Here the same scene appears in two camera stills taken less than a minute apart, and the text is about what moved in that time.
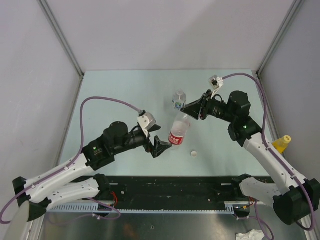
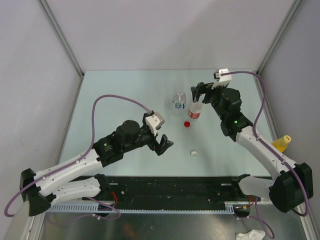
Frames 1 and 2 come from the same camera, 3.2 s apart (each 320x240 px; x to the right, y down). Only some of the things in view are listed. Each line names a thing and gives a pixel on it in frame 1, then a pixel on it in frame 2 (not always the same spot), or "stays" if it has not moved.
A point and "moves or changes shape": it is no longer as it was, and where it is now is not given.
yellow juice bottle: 281,143 stays
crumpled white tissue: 253,234 stays
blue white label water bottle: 179,99 stays
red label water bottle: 179,128 moves or changes shape
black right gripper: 193,109 to 202,88
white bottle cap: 194,154 stays
